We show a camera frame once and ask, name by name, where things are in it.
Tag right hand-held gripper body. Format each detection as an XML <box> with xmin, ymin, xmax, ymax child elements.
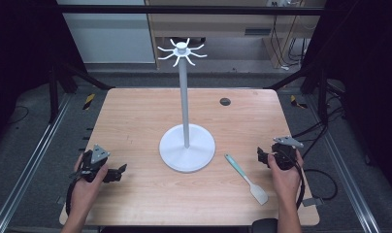
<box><xmin>270</xmin><ymin>135</ymin><xmax>305</xmax><ymax>171</ymax></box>

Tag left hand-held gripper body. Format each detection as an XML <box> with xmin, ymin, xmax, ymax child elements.
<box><xmin>77</xmin><ymin>144</ymin><xmax>112</xmax><ymax>183</ymax></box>

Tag person's right hand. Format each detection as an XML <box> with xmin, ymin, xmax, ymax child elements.
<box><xmin>267</xmin><ymin>149</ymin><xmax>305</xmax><ymax>210</ymax></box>

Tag person's left hand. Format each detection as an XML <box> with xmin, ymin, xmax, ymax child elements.
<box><xmin>69</xmin><ymin>153</ymin><xmax>110</xmax><ymax>216</ymax></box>

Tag yellow black striped tape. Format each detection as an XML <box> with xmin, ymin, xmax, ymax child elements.
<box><xmin>82</xmin><ymin>92</ymin><xmax>97</xmax><ymax>111</ymax></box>
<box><xmin>289</xmin><ymin>94</ymin><xmax>309</xmax><ymax>110</ymax></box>

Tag black chair back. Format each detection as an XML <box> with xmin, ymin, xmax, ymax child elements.
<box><xmin>251</xmin><ymin>217</ymin><xmax>279</xmax><ymax>233</ymax></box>

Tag white hook rack stand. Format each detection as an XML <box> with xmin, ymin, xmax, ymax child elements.
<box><xmin>156</xmin><ymin>37</ymin><xmax>217</xmax><ymax>174</ymax></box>

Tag white cabinet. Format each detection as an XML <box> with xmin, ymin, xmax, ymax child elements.
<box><xmin>56</xmin><ymin>0</ymin><xmax>156</xmax><ymax>65</ymax></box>

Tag wooden background desk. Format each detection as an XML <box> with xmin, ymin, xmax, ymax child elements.
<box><xmin>145</xmin><ymin>0</ymin><xmax>326</xmax><ymax>71</ymax></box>

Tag teal handled white spatula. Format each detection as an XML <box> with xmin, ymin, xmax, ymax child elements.
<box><xmin>224</xmin><ymin>152</ymin><xmax>270</xmax><ymax>206</ymax></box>

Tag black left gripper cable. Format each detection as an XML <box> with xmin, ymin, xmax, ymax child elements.
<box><xmin>64</xmin><ymin>173</ymin><xmax>85</xmax><ymax>217</ymax></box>

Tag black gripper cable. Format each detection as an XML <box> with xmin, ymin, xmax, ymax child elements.
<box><xmin>64</xmin><ymin>173</ymin><xmax>85</xmax><ymax>217</ymax></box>
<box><xmin>293</xmin><ymin>157</ymin><xmax>340</xmax><ymax>211</ymax></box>

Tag black floor cables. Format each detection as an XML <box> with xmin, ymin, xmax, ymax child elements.
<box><xmin>290</xmin><ymin>81</ymin><xmax>347</xmax><ymax>159</ymax></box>

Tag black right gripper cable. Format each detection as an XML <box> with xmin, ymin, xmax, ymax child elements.
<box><xmin>293</xmin><ymin>157</ymin><xmax>340</xmax><ymax>211</ymax></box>

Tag grey table edge bracket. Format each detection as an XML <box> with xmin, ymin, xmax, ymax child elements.
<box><xmin>302</xmin><ymin>197</ymin><xmax>325</xmax><ymax>208</ymax></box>

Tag silver aluminium floor rail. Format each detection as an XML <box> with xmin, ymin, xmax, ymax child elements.
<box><xmin>0</xmin><ymin>92</ymin><xmax>74</xmax><ymax>233</ymax></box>
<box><xmin>305</xmin><ymin>93</ymin><xmax>382</xmax><ymax>233</ymax></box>

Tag black metal frame stand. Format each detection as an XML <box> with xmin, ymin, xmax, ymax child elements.
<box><xmin>48</xmin><ymin>62</ymin><xmax>115</xmax><ymax>124</ymax></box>
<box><xmin>263</xmin><ymin>61</ymin><xmax>331</xmax><ymax>125</ymax></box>

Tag bundle of hanging black cables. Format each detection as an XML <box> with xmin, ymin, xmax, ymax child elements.
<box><xmin>269</xmin><ymin>14</ymin><xmax>314</xmax><ymax>71</ymax></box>

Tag black horizontal frame bar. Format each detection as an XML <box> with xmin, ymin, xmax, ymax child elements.
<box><xmin>56</xmin><ymin>4</ymin><xmax>326</xmax><ymax>16</ymax></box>

